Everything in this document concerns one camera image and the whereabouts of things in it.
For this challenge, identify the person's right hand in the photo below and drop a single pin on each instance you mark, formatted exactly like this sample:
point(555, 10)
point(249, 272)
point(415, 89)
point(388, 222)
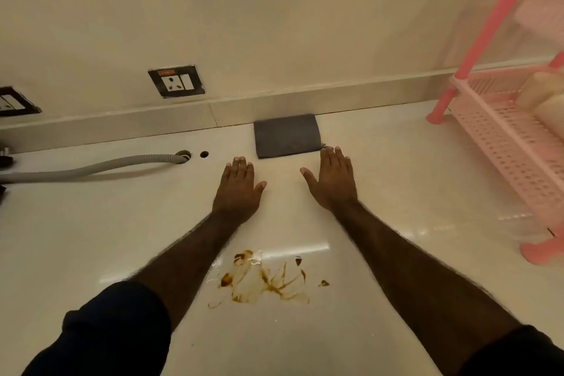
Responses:
point(335, 186)

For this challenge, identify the person's left hand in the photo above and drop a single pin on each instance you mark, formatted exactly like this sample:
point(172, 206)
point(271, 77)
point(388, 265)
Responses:
point(235, 195)

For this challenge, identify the grey cloth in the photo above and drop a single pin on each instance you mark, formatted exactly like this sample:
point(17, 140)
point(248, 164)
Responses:
point(286, 135)

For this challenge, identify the brown stains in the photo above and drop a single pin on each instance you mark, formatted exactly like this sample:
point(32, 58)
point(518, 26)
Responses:
point(253, 281)

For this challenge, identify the person's right forearm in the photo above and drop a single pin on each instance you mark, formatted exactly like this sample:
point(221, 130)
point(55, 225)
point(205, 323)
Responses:
point(418, 287)

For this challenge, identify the person's left forearm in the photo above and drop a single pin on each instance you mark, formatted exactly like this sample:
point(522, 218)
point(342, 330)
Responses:
point(189, 261)

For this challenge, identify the white countertop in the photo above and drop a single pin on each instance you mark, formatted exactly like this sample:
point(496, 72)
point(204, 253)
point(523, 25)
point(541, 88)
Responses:
point(418, 177)

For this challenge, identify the person's dark left sleeve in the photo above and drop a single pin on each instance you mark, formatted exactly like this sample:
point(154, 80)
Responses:
point(110, 331)

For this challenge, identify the person's dark sleeve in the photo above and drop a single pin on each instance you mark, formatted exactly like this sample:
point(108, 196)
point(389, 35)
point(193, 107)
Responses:
point(520, 356)
point(110, 331)

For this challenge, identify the person's dark right sleeve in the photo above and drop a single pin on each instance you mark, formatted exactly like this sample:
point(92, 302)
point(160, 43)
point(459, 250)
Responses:
point(520, 356)

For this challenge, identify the cream backsplash strip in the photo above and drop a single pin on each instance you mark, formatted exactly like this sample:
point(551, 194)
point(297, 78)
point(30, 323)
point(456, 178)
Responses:
point(308, 100)

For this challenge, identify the pink plastic rack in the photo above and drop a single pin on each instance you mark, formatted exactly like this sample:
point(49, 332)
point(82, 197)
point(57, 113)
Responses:
point(511, 142)

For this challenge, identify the cream container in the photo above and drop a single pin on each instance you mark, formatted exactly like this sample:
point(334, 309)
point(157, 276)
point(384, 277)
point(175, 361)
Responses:
point(539, 89)
point(553, 118)

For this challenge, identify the black power plug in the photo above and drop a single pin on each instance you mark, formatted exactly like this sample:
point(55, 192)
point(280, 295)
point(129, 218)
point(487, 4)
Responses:
point(4, 157)

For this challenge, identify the black framed wall socket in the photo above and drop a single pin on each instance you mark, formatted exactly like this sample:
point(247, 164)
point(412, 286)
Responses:
point(176, 81)
point(13, 102)

